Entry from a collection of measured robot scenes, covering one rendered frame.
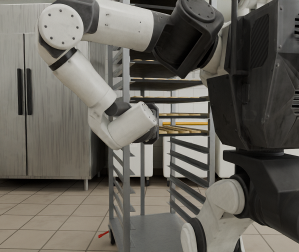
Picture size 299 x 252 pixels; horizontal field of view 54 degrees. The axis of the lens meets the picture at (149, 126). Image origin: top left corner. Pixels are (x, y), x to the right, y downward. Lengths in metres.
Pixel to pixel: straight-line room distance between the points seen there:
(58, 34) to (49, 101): 2.78
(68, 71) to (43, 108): 2.76
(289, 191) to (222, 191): 0.20
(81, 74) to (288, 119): 0.43
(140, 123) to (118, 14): 0.23
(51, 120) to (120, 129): 2.68
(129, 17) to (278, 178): 0.45
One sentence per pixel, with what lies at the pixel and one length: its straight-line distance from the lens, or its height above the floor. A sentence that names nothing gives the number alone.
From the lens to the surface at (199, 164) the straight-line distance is 1.66.
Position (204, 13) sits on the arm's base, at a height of 1.10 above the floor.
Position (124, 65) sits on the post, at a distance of 1.41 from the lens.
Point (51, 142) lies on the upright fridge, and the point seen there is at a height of 0.55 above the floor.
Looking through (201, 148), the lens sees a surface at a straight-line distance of 1.63.
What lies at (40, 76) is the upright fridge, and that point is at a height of 1.26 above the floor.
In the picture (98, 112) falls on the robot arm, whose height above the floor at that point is 0.90.
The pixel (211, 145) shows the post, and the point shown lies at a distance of 1.55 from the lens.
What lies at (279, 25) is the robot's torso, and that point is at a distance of 0.62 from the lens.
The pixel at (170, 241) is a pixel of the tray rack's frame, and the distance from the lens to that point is 1.80.
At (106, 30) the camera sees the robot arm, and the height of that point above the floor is 1.06.
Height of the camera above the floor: 0.90
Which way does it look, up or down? 3 degrees down
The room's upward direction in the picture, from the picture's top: straight up
